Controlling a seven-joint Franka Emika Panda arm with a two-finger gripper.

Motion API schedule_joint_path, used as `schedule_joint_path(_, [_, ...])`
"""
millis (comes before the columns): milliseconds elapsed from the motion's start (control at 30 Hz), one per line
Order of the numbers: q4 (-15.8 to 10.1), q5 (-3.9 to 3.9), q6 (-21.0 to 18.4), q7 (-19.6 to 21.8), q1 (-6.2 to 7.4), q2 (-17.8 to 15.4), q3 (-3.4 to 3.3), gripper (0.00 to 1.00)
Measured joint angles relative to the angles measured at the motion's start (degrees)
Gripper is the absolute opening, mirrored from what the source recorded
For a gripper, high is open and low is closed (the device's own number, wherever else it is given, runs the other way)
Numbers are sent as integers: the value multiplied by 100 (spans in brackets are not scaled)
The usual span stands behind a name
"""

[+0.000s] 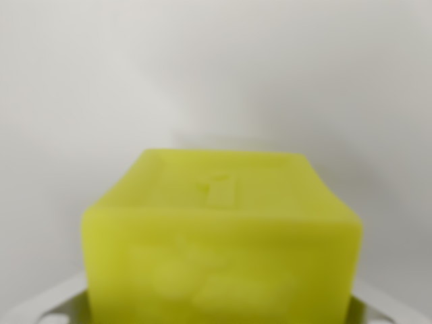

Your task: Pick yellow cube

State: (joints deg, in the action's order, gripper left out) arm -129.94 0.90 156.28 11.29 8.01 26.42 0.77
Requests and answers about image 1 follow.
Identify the black grey gripper left finger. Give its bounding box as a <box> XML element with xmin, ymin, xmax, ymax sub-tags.
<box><xmin>5</xmin><ymin>269</ymin><xmax>91</xmax><ymax>324</ymax></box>

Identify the black grey gripper right finger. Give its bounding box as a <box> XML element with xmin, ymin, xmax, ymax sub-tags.
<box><xmin>347</xmin><ymin>278</ymin><xmax>431</xmax><ymax>324</ymax></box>

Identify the yellow cube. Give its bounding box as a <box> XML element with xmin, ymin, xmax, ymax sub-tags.
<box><xmin>80</xmin><ymin>148</ymin><xmax>365</xmax><ymax>324</ymax></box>

